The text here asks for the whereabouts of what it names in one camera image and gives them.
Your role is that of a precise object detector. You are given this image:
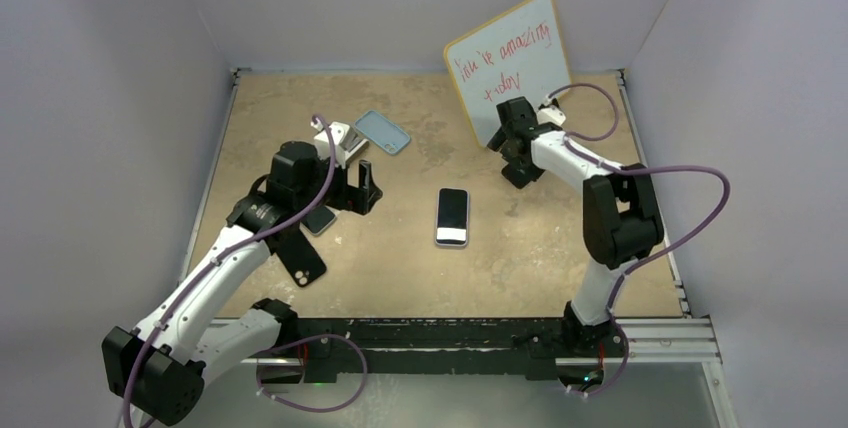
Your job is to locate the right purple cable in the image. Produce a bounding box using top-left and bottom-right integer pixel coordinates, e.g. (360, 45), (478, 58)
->
(539, 83), (731, 400)

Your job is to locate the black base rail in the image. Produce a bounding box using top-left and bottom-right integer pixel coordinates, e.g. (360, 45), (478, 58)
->
(251, 317), (628, 386)

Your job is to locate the lavender phone case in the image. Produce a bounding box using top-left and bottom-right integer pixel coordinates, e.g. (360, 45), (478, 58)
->
(434, 187), (470, 250)

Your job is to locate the black phone case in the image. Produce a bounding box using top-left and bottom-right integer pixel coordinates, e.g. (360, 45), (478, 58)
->
(274, 229), (327, 288)

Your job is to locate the white board with yellow frame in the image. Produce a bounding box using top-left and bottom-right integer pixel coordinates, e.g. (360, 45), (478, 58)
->
(443, 0), (572, 146)

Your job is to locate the white green stapler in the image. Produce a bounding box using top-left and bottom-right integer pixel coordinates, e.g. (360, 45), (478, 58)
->
(340, 132), (369, 163)

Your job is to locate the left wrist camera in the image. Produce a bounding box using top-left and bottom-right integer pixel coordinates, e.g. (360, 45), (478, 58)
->
(311, 121), (355, 168)

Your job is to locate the light blue phone case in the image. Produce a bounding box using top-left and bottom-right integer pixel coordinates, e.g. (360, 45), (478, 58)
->
(354, 110), (411, 156)

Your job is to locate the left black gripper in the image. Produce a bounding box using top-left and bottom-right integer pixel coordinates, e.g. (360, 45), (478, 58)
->
(296, 150), (379, 215)

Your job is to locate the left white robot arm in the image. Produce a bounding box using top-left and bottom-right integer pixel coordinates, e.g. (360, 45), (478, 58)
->
(102, 141), (382, 427)

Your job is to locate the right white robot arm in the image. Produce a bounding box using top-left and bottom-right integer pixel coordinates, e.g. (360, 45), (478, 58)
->
(487, 97), (664, 355)

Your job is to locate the black phone with grey edge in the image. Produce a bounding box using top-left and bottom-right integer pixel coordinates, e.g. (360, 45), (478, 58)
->
(301, 206), (337, 237)

